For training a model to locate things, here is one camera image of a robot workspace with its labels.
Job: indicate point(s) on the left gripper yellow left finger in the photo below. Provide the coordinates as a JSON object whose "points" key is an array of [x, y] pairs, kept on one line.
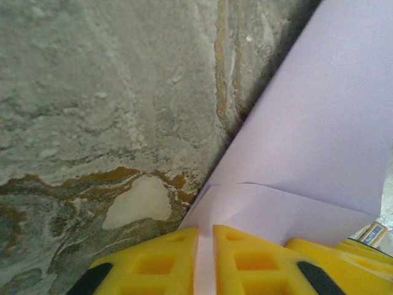
{"points": [[147, 270]]}

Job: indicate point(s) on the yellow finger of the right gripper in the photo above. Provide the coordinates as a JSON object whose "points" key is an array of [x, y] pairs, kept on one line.
{"points": [[353, 273], [374, 248]]}

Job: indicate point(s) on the light purple paper sheet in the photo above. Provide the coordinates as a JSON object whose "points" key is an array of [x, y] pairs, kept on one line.
{"points": [[307, 123]]}

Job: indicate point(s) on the small printed label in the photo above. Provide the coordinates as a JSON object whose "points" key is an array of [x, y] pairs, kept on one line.
{"points": [[373, 235]]}

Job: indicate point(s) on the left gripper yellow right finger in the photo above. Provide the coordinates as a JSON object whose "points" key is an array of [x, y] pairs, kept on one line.
{"points": [[251, 270]]}

